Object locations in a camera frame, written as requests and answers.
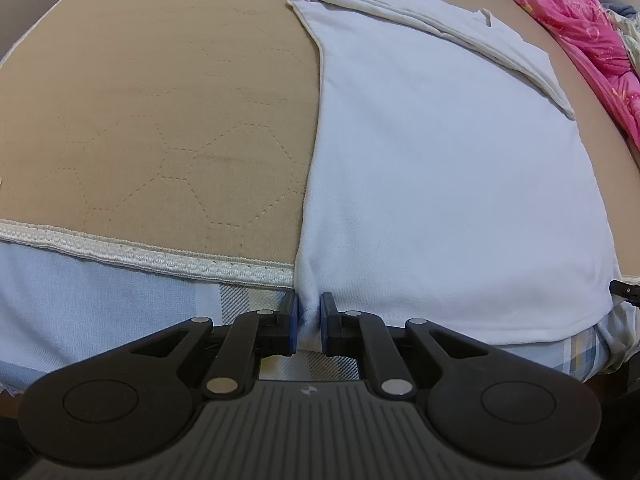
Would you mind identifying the light blue checked bed sheet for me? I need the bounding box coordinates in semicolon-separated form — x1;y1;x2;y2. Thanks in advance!
0;241;640;397

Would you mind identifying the pink floral quilt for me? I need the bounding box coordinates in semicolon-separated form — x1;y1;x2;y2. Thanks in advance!
472;0;640;152

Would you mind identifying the white long-sleeved shirt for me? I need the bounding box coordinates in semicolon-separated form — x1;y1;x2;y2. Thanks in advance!
286;0;640;373

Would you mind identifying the beige quilted mattress pad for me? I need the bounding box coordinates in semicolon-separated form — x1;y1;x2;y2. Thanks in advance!
0;0;640;292

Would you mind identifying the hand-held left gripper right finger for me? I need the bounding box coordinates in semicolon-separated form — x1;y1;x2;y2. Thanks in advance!
320;292;493;401

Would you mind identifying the pale green floral quilt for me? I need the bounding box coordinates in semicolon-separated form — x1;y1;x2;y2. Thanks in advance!
600;2;640;78

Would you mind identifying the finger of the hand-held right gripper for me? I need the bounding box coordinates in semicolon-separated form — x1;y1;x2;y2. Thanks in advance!
609;280;640;307

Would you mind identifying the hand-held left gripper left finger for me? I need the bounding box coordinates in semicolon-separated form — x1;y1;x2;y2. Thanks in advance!
131;292;301;401

